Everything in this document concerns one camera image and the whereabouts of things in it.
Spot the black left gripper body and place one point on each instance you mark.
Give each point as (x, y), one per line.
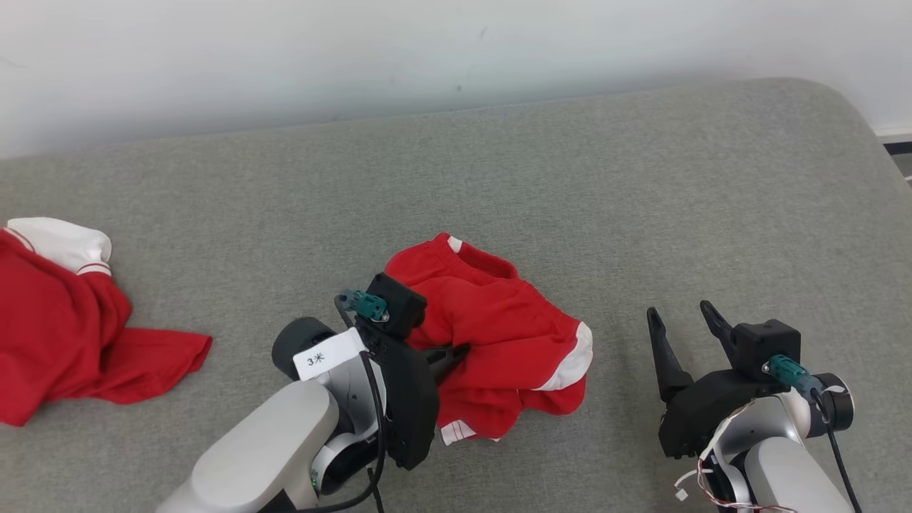
(413, 406)

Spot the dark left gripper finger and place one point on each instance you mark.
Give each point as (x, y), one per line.
(445, 355)
(442, 375)

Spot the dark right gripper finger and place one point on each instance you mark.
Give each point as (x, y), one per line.
(721, 335)
(666, 363)

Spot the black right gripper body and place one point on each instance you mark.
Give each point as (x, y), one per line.
(695, 417)

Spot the red shorts with white stripe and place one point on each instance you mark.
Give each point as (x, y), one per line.
(499, 320)

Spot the red jersey with white sleeves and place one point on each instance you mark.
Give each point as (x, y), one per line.
(57, 335)

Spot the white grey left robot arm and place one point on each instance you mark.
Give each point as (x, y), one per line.
(263, 449)

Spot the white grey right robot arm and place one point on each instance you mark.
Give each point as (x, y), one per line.
(791, 470)

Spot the white paper label tag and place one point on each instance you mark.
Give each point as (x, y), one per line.
(324, 356)

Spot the white skirting board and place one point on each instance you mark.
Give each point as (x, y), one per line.
(896, 134)

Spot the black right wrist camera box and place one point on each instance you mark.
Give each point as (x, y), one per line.
(766, 342)

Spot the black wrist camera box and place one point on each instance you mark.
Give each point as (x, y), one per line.
(402, 306)
(766, 342)

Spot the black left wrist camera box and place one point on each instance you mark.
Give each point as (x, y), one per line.
(402, 306)

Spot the teal right camera connector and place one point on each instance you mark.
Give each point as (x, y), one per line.
(787, 372)

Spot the teal camera connector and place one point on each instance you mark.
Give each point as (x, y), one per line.
(787, 372)
(369, 305)

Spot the teal left camera connector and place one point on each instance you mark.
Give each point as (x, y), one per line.
(369, 305)

